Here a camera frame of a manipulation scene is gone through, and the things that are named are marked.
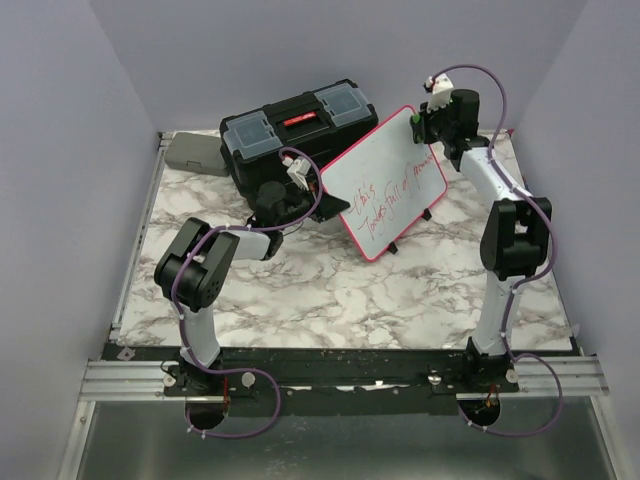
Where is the black plastic toolbox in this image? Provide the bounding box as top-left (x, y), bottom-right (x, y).
top-left (219, 79), bottom-right (379, 207)

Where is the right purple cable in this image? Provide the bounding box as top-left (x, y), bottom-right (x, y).
top-left (424, 63), bottom-right (565, 437)

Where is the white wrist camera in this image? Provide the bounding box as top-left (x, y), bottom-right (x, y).
top-left (424, 74), bottom-right (454, 113)
top-left (281, 153), bottom-right (311, 191)

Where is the grey plastic case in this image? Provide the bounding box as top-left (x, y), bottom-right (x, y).
top-left (164, 132), bottom-right (229, 177)

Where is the purple cable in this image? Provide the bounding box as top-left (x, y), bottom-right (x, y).
top-left (424, 63), bottom-right (565, 437)
top-left (169, 147), bottom-right (327, 441)

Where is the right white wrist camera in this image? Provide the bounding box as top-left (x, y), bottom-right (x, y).
top-left (424, 74), bottom-right (454, 113)

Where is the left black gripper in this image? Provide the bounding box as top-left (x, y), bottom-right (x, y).
top-left (277, 180), bottom-right (351, 231)

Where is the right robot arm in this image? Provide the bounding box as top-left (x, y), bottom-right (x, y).
top-left (410, 89), bottom-right (552, 392)

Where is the green black whiteboard eraser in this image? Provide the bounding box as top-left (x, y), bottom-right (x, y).
top-left (410, 113), bottom-right (423, 139)

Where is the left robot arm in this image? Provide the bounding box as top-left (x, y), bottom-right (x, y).
top-left (154, 181), bottom-right (351, 395)

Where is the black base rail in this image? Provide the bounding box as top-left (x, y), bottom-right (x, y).
top-left (102, 344), bottom-right (544, 419)

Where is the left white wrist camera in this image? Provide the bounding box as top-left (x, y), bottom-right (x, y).
top-left (281, 153), bottom-right (311, 191)

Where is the pink framed whiteboard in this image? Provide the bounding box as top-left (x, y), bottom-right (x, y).
top-left (321, 105), bottom-right (448, 262)

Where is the aluminium frame rail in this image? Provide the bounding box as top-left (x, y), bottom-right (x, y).
top-left (58, 132), bottom-right (174, 479)

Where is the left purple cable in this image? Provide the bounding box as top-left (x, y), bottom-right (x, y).
top-left (169, 147), bottom-right (327, 441)

